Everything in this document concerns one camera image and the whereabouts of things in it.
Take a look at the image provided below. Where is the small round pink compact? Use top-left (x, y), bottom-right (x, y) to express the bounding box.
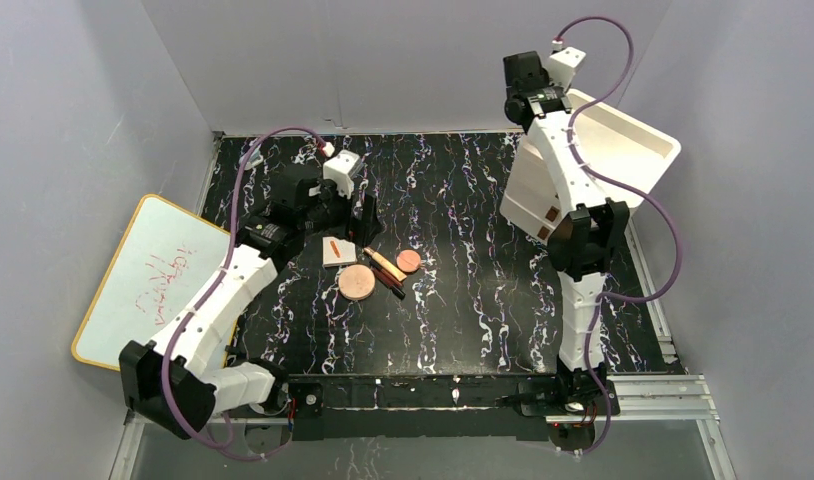
top-left (396, 249), bottom-right (422, 274)

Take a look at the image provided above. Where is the white drawer organizer box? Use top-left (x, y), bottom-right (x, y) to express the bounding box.
top-left (499, 103), bottom-right (681, 243)

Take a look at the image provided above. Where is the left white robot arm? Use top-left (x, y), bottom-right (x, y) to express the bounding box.
top-left (119, 151), bottom-right (382, 439)

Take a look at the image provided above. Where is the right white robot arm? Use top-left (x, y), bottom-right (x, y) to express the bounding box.
top-left (500, 48), bottom-right (630, 403)

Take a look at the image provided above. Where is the white square makeup packet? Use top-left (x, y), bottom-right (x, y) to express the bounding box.
top-left (322, 236), bottom-right (357, 268)

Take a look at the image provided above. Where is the beige makeup tube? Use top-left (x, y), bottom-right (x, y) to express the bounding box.
top-left (363, 247), bottom-right (406, 282)

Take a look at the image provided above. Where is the large round pink compact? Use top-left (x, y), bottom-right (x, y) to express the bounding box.
top-left (337, 264), bottom-right (376, 301)

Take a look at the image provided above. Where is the small white blue clip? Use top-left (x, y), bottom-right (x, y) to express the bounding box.
top-left (240, 148), bottom-right (264, 171)

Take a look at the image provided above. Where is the yellow framed whiteboard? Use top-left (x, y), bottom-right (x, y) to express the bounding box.
top-left (71, 194), bottom-right (229, 371)

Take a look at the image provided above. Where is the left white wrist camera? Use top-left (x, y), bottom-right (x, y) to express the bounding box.
top-left (322, 150), bottom-right (363, 198)

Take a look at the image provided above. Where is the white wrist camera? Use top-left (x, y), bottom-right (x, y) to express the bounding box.
top-left (322, 150), bottom-right (363, 198)
top-left (546, 47), bottom-right (586, 91)

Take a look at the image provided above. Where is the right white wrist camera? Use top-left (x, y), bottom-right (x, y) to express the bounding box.
top-left (546, 47), bottom-right (586, 91)

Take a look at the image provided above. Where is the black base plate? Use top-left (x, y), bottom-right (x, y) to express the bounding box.
top-left (224, 374), bottom-right (622, 444)

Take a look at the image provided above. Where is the aluminium rail frame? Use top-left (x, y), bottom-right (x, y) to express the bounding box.
top-left (108, 218), bottom-right (736, 480)

